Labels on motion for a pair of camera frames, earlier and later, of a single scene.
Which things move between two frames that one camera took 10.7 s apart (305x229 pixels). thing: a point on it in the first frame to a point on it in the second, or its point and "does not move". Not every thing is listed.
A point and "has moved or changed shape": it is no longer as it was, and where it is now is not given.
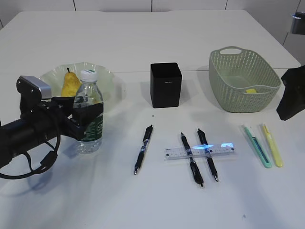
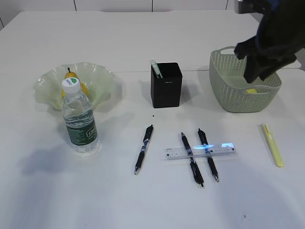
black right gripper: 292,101 to 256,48
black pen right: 203,139 does not move
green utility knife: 267,163 to 155,67
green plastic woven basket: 242,81 does not move
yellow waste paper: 250,90 does not move
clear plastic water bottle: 88,92 has moved or changed shape
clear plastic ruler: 177,153 does not move
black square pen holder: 166,85 does not move
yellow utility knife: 277,158 does not move
